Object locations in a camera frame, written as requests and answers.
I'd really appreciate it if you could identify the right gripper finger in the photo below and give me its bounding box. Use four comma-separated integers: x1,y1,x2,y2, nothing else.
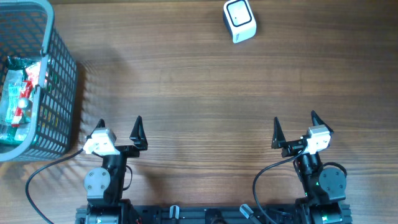
271,117,286,149
311,110,334,134

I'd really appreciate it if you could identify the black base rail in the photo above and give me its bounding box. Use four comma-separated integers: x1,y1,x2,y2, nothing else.
75,204,353,224

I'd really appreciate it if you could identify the mint green sachet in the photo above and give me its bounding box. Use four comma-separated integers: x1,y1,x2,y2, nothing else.
5,84,22,123

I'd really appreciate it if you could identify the right black camera cable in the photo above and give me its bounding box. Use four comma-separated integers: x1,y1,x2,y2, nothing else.
252,146,308,224

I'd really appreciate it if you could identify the green 3M gloves package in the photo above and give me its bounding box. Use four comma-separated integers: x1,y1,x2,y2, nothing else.
1,57,41,146

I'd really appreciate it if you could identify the white barcode scanner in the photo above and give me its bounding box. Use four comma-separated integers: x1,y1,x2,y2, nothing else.
223,0,257,44

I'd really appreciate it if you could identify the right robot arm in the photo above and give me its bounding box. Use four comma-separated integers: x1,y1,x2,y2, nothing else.
266,111,353,224

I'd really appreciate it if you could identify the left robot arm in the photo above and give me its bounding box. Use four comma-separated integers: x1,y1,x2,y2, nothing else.
76,116,148,224

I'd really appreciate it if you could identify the red snack stick wrapper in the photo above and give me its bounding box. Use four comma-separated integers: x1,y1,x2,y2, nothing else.
11,80,33,127

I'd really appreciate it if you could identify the left black camera cable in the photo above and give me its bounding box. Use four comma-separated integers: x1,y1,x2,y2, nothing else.
25,148,85,224

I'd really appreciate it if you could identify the yellow Vim dish soap bottle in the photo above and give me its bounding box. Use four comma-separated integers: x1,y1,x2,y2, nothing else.
17,98,33,118

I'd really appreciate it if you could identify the grey plastic mesh basket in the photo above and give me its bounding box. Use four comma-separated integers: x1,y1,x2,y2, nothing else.
1,0,78,162

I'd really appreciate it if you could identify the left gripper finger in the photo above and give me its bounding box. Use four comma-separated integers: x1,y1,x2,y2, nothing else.
86,119,106,139
129,116,148,151

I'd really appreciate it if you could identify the black camera cable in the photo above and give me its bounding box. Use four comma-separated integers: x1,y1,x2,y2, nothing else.
252,146,308,224
25,148,85,224

